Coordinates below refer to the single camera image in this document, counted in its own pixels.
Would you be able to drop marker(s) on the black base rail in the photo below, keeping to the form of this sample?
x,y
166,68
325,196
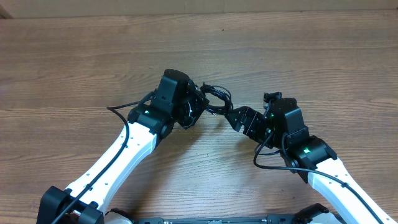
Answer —
x,y
315,213

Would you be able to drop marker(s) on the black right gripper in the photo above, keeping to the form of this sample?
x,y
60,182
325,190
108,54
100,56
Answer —
x,y
249,129

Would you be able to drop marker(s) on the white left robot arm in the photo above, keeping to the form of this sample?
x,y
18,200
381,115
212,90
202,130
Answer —
x,y
176,100

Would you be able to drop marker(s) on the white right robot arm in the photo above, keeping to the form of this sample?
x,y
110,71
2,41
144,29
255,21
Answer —
x,y
286,144

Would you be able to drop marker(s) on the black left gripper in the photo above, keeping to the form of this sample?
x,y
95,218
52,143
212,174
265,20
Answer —
x,y
199,102

